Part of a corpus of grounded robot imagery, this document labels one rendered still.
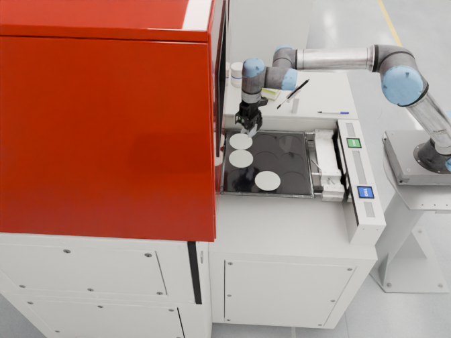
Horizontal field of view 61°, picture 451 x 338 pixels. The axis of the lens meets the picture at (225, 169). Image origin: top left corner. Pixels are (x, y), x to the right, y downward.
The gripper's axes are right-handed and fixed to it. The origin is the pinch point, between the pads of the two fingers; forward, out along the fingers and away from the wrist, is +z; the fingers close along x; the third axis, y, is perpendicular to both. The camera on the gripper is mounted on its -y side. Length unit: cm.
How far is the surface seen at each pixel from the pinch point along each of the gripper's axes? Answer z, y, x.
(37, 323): 45, 100, -32
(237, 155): 9.1, 6.5, -2.4
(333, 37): 100, -259, -66
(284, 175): 9.3, 4.0, 19.7
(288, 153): 9.3, -7.8, 14.7
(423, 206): 18, -22, 71
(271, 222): 17.2, 21.8, 25.1
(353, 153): 3.8, -18.5, 38.1
